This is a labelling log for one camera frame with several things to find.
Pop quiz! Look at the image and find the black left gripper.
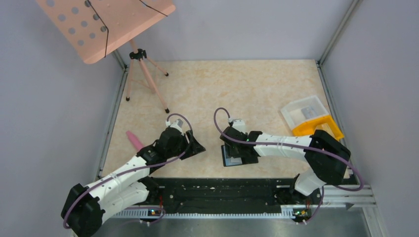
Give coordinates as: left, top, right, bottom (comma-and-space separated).
166, 130, 206, 160

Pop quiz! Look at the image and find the black leather card holder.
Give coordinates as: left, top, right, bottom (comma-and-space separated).
221, 145, 259, 167

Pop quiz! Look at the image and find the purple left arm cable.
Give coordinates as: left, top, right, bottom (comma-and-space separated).
62, 113, 194, 230

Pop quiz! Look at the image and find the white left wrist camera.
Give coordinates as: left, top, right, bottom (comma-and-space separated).
166, 119, 184, 134

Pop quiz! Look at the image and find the gold VIP card in bin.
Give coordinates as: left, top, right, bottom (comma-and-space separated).
315, 123, 335, 137

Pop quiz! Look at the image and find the silver VIP card in bin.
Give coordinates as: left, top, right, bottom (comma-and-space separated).
301, 106, 318, 119

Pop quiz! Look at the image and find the white plastic bin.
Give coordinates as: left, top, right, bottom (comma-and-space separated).
280, 95, 330, 129

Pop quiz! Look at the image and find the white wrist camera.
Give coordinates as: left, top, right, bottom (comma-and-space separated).
228, 118, 248, 133
166, 119, 184, 134

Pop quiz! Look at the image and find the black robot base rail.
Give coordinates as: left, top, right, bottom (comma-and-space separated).
139, 178, 320, 214

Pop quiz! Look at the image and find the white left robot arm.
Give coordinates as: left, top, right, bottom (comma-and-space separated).
61, 127, 206, 237

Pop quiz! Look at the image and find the pink marker pen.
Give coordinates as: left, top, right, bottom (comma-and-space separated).
126, 130, 144, 152

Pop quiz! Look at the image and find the pink music stand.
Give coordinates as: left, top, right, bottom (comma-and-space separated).
37, 0, 176, 114

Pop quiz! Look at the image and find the yellow plastic bin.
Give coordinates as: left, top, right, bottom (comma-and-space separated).
291, 115, 344, 141

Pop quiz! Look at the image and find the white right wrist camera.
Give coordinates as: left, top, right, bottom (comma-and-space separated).
228, 118, 248, 133

